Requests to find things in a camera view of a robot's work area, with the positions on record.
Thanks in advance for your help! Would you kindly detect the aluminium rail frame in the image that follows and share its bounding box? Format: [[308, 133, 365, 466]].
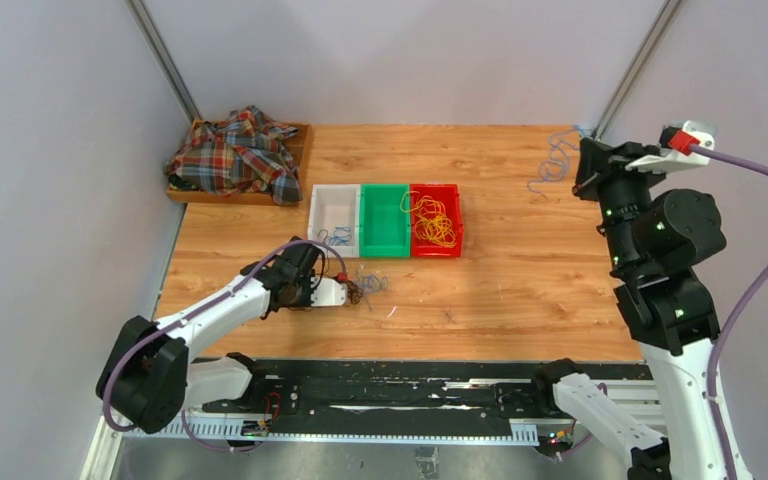
[[81, 363, 666, 479]]

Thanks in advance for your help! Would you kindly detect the plaid cloth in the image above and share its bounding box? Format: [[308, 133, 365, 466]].
[[162, 105, 303, 205]]

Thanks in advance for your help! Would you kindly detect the red plastic bin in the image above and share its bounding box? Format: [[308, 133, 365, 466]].
[[407, 184, 464, 258]]

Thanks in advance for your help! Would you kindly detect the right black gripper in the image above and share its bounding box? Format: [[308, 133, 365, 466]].
[[565, 134, 664, 265]]

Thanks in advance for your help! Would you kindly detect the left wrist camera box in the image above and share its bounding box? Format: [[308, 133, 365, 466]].
[[310, 277, 348, 308]]

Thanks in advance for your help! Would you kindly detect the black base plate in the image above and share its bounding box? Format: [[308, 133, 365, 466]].
[[201, 358, 597, 439]]

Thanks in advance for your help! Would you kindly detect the wooden tray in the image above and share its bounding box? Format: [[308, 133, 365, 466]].
[[166, 123, 315, 206]]

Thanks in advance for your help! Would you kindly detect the green plastic bin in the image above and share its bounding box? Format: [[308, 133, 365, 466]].
[[358, 184, 411, 258]]

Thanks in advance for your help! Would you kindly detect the yellow wire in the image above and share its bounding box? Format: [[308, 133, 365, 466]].
[[400, 190, 459, 252]]

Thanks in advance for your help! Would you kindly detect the white plastic bin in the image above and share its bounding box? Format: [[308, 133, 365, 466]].
[[307, 184, 361, 258]]

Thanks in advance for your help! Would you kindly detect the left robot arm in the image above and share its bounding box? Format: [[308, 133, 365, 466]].
[[96, 237, 335, 433]]

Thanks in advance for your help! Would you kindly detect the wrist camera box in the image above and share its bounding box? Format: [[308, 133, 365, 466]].
[[310, 277, 348, 308], [624, 120, 718, 175]]

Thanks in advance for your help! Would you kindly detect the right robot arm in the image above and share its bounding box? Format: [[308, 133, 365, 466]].
[[531, 128, 749, 479]]

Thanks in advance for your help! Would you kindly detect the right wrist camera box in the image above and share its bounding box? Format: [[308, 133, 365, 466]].
[[624, 120, 718, 175]]

